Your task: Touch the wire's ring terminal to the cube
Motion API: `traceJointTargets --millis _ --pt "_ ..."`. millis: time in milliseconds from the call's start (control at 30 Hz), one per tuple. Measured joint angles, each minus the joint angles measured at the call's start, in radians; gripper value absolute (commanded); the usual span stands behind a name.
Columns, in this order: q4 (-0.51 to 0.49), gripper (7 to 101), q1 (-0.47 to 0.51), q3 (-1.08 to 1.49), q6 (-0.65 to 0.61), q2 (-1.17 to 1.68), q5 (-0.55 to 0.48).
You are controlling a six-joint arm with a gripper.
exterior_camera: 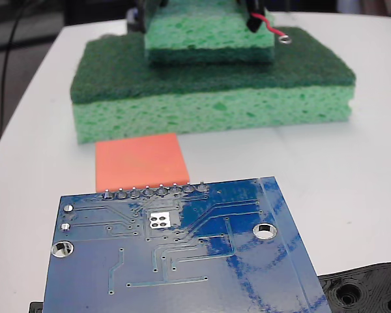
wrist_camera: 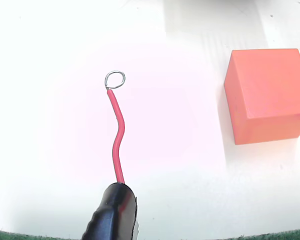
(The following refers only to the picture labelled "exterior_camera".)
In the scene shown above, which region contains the red wire with ring terminal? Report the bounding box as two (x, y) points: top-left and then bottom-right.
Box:
(250, 12), (293, 44)

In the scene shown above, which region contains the small green scrub sponge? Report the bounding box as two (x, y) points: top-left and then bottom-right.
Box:
(143, 0), (276, 65)

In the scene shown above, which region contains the large green scrub sponge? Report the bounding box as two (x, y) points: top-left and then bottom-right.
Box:
(70, 25), (357, 145)

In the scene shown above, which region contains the orange flat square block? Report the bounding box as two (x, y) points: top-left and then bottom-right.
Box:
(94, 132), (191, 193)

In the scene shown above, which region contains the blue printed circuit board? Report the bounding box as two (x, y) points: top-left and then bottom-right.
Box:
(41, 176), (332, 313)

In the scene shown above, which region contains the thin black cable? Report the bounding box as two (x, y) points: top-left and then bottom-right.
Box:
(0, 0), (32, 140)

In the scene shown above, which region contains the black 3D-printed bracket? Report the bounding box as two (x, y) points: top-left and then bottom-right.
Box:
(29, 261), (391, 313)

